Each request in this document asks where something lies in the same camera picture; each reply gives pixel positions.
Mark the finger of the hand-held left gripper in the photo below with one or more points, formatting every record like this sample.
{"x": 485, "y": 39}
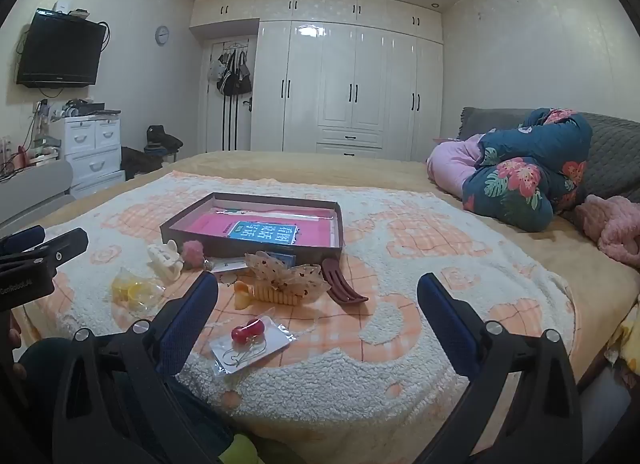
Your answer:
{"x": 22, "y": 239}
{"x": 67, "y": 244}

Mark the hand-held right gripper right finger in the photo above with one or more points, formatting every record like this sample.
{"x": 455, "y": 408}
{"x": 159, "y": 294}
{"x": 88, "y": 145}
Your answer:
{"x": 445, "y": 319}

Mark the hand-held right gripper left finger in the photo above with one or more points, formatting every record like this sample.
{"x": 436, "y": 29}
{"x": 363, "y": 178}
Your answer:
{"x": 192, "y": 314}

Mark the white hair claw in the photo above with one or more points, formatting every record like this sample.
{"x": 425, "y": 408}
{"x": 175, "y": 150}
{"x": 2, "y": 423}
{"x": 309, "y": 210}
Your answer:
{"x": 165, "y": 259}

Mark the clear bag with yellow rings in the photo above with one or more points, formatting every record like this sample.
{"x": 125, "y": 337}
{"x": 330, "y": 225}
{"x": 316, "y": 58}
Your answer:
{"x": 135, "y": 291}

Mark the red earrings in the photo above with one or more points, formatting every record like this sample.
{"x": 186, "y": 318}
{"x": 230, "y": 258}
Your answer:
{"x": 250, "y": 344}

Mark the brown shallow cardboard box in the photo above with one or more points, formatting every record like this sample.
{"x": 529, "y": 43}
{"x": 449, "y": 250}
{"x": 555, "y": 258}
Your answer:
{"x": 250, "y": 244}

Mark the polka dot bow hair clip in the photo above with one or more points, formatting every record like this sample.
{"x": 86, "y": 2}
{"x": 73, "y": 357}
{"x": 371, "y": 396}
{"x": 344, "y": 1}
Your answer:
{"x": 295, "y": 276}

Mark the maroon hair clip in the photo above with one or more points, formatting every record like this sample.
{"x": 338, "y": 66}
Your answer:
{"x": 340, "y": 284}

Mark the person's left hand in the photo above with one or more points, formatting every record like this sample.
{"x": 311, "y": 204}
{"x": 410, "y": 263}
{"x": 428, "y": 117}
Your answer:
{"x": 16, "y": 331}

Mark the grey chair back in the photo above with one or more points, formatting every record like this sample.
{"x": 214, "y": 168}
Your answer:
{"x": 35, "y": 189}

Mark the orange and white plush blanket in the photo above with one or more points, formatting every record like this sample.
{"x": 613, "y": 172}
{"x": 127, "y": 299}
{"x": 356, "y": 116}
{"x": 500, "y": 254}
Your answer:
{"x": 400, "y": 264}

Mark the person's dark trousers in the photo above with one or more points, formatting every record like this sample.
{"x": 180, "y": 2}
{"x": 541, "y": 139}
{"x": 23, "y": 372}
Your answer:
{"x": 37, "y": 359}

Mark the pink book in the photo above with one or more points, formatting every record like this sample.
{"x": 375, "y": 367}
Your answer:
{"x": 205, "y": 226}

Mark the white drawer cabinet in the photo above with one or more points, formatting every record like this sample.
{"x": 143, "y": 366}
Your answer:
{"x": 90, "y": 154}

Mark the blue booklet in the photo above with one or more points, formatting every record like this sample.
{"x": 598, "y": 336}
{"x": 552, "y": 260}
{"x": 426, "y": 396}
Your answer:
{"x": 262, "y": 230}

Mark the dark brown clothes heap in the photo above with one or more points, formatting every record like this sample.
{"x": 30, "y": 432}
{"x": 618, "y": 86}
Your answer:
{"x": 140, "y": 162}

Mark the black device on cabinet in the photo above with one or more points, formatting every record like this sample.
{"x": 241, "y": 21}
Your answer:
{"x": 92, "y": 108}

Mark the pile of dark folded clothes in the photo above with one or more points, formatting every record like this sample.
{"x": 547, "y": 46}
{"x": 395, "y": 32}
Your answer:
{"x": 162, "y": 139}

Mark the blue floral quilt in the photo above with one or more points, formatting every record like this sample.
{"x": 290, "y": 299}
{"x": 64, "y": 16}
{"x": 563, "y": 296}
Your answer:
{"x": 520, "y": 179}

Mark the yellow patterned cloth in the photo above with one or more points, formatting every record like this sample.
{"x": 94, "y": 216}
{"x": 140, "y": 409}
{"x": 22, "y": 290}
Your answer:
{"x": 627, "y": 339}

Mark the bed with tan sheet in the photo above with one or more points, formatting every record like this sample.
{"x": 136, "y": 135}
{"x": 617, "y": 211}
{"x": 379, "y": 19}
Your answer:
{"x": 300, "y": 164}

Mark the white door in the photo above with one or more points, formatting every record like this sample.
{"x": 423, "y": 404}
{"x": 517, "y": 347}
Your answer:
{"x": 207, "y": 119}

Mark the pink fluffy cloth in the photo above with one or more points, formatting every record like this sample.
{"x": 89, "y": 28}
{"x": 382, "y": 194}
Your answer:
{"x": 612, "y": 229}

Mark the hanging bags on door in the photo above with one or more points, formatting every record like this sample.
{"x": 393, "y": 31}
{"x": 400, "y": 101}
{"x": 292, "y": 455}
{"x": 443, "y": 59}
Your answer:
{"x": 232, "y": 77}

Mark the white router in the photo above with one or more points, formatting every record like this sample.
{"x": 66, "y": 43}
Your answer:
{"x": 65, "y": 7}

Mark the grey quilted headboard cushion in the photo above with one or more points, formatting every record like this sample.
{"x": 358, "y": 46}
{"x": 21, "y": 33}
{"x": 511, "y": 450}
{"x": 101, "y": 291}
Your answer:
{"x": 610, "y": 144}

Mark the white built-in wardrobe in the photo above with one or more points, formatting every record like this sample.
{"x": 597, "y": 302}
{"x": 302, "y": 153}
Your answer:
{"x": 350, "y": 69}

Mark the black wall television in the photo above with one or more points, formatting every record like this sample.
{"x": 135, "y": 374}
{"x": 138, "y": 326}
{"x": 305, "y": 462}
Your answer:
{"x": 60, "y": 49}

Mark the round wall clock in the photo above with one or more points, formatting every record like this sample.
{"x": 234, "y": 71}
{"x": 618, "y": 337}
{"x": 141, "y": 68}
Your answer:
{"x": 162, "y": 35}

